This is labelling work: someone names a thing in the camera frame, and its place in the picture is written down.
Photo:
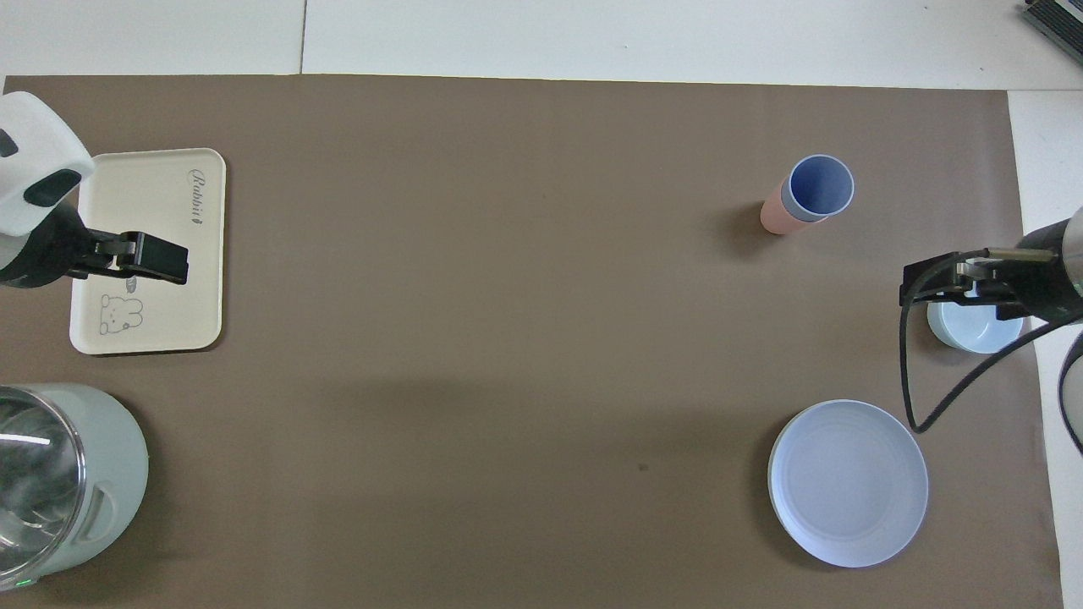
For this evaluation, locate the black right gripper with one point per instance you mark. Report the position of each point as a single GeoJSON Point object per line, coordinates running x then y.
{"type": "Point", "coordinates": [1045, 283]}

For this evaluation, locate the pink cup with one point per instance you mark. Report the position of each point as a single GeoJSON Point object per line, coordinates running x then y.
{"type": "Point", "coordinates": [774, 218]}

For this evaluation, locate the light blue plate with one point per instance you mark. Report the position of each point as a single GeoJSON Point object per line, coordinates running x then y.
{"type": "Point", "coordinates": [846, 482]}

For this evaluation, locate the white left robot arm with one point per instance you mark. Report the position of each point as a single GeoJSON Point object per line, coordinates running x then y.
{"type": "Point", "coordinates": [42, 144]}

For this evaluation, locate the pale green electric pot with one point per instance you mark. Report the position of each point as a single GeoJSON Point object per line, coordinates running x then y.
{"type": "Point", "coordinates": [110, 457]}

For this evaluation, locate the cream rabbit print tray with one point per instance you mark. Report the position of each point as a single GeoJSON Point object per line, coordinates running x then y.
{"type": "Point", "coordinates": [169, 288]}

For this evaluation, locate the brown table mat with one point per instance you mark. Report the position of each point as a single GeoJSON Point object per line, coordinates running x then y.
{"type": "Point", "coordinates": [508, 296]}

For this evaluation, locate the light blue bowl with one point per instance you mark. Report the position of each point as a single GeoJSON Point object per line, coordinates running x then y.
{"type": "Point", "coordinates": [973, 337]}

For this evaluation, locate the blue ribbed cup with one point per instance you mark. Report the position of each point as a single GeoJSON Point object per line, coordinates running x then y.
{"type": "Point", "coordinates": [821, 188]}

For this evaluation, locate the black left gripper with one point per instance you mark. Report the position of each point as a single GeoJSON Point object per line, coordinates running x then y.
{"type": "Point", "coordinates": [51, 254]}

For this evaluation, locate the dark grey ridged device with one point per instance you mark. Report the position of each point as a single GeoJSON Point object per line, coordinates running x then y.
{"type": "Point", "coordinates": [1058, 17]}

